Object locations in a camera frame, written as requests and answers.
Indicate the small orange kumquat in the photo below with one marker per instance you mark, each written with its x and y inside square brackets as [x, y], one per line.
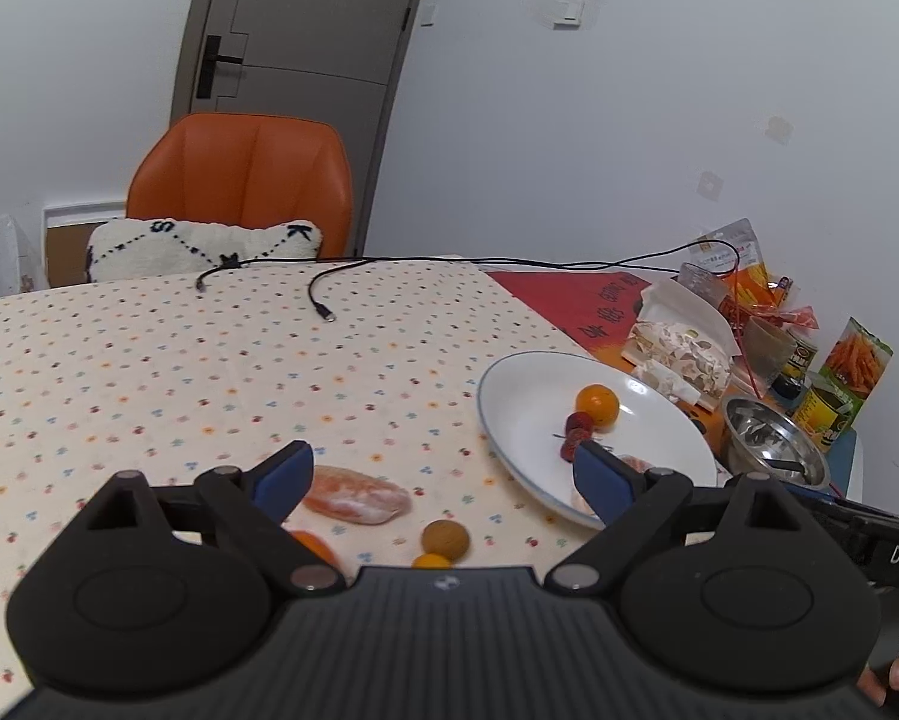
[600, 404]

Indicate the yellow label can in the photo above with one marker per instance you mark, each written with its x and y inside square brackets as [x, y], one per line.
[824, 412]

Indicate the yellow kumquat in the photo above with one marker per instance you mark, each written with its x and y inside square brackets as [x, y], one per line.
[431, 561]

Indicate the nougat candy bag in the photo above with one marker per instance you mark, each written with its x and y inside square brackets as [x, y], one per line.
[682, 345]

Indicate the orange leather chair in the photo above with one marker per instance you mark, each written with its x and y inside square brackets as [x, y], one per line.
[250, 171]

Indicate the black door handle lock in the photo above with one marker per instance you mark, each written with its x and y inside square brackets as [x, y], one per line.
[210, 60]

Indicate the carrot picture snack packet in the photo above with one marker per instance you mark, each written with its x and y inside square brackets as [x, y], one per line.
[855, 366]

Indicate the dark jar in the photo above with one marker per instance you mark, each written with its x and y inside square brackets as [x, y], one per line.
[788, 385]

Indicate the orange snack bag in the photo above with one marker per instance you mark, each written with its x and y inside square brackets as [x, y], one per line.
[733, 255]

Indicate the clear glass cup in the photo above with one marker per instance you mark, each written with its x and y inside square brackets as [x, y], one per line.
[767, 348]

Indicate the small pomelo segment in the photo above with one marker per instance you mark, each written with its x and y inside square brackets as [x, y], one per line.
[354, 497]

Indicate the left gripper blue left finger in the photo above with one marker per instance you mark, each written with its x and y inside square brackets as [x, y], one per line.
[248, 510]

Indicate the white plate blue rim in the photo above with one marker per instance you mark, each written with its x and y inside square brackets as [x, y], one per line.
[536, 407]

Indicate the steel bowl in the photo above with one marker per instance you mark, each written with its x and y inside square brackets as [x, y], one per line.
[758, 438]

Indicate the brown longan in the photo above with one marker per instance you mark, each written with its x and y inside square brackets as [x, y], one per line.
[447, 539]

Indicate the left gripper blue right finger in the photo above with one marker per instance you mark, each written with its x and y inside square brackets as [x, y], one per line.
[640, 514]

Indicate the floral patterned tablecloth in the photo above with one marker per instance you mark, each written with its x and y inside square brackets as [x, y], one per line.
[377, 371]

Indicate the large orange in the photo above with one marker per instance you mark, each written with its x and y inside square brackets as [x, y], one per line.
[316, 545]

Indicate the red paper mat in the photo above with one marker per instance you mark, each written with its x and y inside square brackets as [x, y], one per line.
[596, 310]

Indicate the grey door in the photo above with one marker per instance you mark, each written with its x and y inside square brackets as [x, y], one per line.
[332, 61]

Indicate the white cushion black letters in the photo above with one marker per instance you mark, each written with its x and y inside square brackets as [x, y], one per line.
[126, 249]

